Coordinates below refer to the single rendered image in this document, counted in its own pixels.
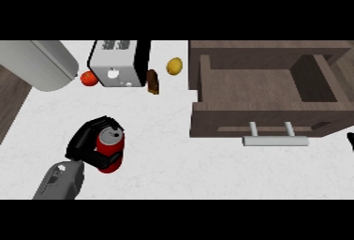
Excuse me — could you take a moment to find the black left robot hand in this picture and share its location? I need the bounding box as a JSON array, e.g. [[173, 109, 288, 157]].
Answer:
[[64, 115, 126, 169]]

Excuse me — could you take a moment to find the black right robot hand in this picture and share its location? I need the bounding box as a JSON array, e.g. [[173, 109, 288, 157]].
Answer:
[[346, 132, 354, 152]]

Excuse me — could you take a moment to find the red can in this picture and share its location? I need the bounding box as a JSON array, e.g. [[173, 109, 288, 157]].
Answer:
[[95, 126, 126, 174]]

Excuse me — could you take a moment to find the open brown wooden drawer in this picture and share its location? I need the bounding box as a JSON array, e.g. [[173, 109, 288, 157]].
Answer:
[[189, 54, 354, 139]]

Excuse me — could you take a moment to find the red tomato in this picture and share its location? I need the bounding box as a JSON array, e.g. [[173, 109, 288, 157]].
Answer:
[[79, 70, 101, 87]]

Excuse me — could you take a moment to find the brown bread slice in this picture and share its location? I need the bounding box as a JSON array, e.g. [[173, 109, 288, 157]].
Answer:
[[145, 68, 163, 96]]

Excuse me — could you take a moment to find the silver toaster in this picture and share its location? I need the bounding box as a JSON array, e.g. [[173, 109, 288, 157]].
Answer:
[[88, 40, 153, 88]]

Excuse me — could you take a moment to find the pale grey rounded appliance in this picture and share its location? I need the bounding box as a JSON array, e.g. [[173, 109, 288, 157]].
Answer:
[[0, 40, 80, 93]]

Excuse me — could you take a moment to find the yellow lemon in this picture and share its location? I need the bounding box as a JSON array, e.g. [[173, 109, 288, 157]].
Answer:
[[166, 56, 185, 76]]

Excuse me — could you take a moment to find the brown wooden cabinet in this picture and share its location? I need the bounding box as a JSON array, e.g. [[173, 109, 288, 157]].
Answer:
[[188, 40, 354, 104]]

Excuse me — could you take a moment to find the silver drawer handle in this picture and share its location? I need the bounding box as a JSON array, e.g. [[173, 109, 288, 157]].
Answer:
[[243, 121, 310, 147]]

